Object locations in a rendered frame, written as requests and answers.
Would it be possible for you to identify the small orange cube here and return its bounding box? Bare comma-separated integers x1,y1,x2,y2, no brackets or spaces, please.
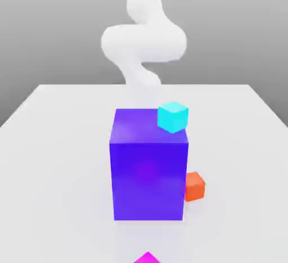
184,171,206,202

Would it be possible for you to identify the small cyan cube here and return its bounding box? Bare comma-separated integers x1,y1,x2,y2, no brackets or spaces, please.
157,101,190,134

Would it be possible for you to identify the large purple box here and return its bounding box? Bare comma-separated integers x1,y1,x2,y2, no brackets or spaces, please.
109,108,189,221

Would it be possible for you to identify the small magenta cube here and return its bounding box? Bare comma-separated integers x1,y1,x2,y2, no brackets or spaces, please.
133,251,161,263

